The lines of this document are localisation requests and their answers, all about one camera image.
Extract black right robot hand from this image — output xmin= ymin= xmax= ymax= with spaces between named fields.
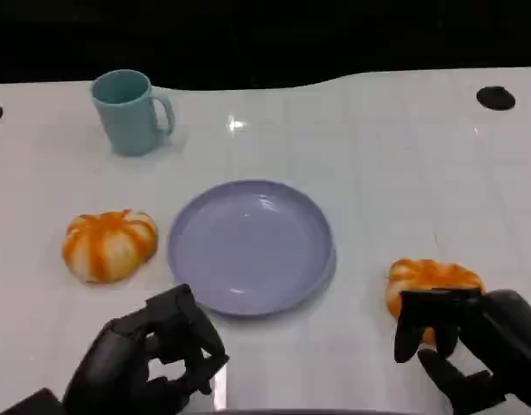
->
xmin=393 ymin=288 xmax=531 ymax=415

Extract lilac plate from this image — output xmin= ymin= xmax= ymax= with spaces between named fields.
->
xmin=167 ymin=179 xmax=337 ymax=321

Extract pale green mug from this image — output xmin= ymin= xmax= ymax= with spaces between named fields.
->
xmin=90 ymin=68 xmax=176 ymax=157

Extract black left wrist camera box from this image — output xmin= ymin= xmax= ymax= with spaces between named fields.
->
xmin=0 ymin=387 xmax=68 ymax=415

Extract orange and white bread roll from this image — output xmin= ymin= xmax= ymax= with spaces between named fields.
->
xmin=61 ymin=208 xmax=159 ymax=285
xmin=385 ymin=258 xmax=486 ymax=347

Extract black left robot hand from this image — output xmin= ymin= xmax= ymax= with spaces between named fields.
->
xmin=61 ymin=283 xmax=230 ymax=415

